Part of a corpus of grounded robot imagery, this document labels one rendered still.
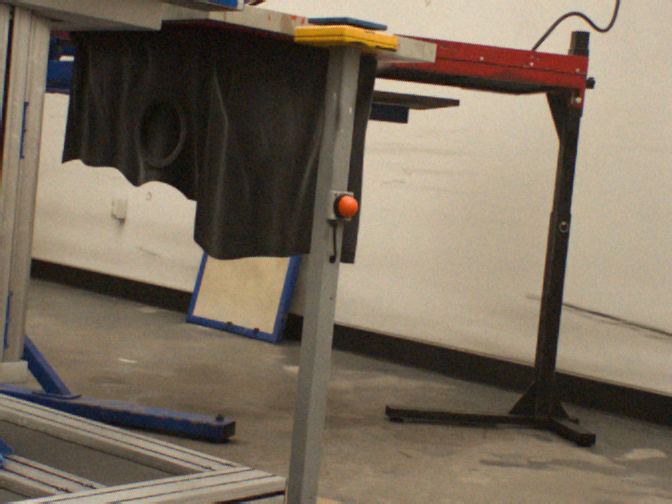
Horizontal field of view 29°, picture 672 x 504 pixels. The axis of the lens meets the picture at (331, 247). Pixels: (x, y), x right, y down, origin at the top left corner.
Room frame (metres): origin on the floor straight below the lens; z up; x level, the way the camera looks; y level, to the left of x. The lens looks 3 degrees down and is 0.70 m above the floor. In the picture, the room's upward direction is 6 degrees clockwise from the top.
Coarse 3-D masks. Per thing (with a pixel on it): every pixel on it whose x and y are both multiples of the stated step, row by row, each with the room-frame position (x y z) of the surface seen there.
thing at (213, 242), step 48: (240, 48) 2.47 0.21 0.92; (288, 48) 2.54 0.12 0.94; (240, 96) 2.49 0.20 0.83; (288, 96) 2.56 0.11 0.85; (240, 144) 2.50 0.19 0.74; (288, 144) 2.58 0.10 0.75; (240, 192) 2.51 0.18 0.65; (288, 192) 2.59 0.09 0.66; (240, 240) 2.52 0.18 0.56; (288, 240) 2.60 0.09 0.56
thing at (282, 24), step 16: (176, 16) 2.37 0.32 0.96; (192, 16) 2.34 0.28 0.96; (208, 16) 2.30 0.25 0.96; (224, 16) 2.33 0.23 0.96; (240, 16) 2.35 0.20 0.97; (256, 16) 2.38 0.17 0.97; (272, 16) 2.40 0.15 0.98; (288, 16) 2.43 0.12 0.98; (272, 32) 2.42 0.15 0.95; (288, 32) 2.43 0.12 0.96; (400, 48) 2.63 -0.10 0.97; (416, 48) 2.66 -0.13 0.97; (432, 48) 2.69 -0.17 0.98
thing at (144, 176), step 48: (96, 48) 2.68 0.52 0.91; (144, 48) 2.57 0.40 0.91; (192, 48) 2.45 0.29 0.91; (96, 96) 2.69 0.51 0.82; (144, 96) 2.56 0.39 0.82; (192, 96) 2.44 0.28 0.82; (96, 144) 2.69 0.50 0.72; (144, 144) 2.55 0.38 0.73; (192, 144) 2.45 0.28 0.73; (192, 192) 2.47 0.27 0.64
